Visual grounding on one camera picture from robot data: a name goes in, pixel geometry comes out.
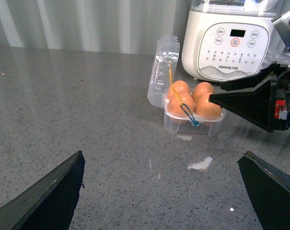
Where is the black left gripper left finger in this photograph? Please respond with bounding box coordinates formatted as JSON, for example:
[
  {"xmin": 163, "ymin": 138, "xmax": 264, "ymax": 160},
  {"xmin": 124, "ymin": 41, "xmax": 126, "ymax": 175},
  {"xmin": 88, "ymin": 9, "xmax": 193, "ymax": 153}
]
[{"xmin": 0, "ymin": 150, "xmax": 85, "ymax": 230}]

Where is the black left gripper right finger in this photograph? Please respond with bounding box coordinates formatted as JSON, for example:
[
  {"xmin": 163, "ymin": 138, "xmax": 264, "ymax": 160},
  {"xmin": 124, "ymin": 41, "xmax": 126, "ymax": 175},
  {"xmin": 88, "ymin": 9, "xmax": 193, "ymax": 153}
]
[{"xmin": 238, "ymin": 151, "xmax": 290, "ymax": 230}]

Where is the second gripper black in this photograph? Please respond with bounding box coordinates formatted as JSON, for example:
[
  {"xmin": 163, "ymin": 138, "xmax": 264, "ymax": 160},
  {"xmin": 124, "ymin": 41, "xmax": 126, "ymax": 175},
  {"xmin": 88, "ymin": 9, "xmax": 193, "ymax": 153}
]
[{"xmin": 209, "ymin": 63, "xmax": 290, "ymax": 132}]

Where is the brown egg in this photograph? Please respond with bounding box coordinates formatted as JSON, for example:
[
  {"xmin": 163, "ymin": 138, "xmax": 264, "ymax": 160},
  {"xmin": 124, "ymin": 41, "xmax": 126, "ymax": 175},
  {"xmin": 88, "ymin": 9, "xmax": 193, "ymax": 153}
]
[
  {"xmin": 192, "ymin": 82, "xmax": 214, "ymax": 104},
  {"xmin": 195, "ymin": 93, "xmax": 222, "ymax": 117},
  {"xmin": 167, "ymin": 80, "xmax": 190, "ymax": 100},
  {"xmin": 167, "ymin": 92, "xmax": 194, "ymax": 117}
]

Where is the clear plastic egg box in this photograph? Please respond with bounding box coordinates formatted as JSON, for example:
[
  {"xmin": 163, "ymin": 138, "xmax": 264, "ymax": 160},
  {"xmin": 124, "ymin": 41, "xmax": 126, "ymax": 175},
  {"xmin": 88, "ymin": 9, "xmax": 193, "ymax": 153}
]
[{"xmin": 147, "ymin": 35, "xmax": 226, "ymax": 136}]

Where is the clear plastic bag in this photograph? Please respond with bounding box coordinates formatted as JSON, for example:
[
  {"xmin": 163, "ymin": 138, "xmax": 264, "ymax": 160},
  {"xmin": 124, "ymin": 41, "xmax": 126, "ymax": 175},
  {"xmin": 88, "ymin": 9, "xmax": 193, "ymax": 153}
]
[{"xmin": 260, "ymin": 48, "xmax": 290, "ymax": 69}]

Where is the white Joyoung blender appliance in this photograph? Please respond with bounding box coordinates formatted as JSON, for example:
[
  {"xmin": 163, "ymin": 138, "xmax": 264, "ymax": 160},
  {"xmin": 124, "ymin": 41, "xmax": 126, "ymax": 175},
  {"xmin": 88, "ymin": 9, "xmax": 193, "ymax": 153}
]
[{"xmin": 181, "ymin": 0, "xmax": 282, "ymax": 82}]

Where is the blue rubber band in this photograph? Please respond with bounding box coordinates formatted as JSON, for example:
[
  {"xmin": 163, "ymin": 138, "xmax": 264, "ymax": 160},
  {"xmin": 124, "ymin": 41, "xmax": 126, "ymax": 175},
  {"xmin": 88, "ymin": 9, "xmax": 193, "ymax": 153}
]
[{"xmin": 180, "ymin": 103, "xmax": 201, "ymax": 127}]

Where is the yellow rubber band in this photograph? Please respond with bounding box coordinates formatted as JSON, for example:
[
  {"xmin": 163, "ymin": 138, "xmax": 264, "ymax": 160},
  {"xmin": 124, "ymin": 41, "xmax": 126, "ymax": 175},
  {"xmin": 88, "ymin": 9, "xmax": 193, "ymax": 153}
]
[{"xmin": 168, "ymin": 61, "xmax": 183, "ymax": 104}]

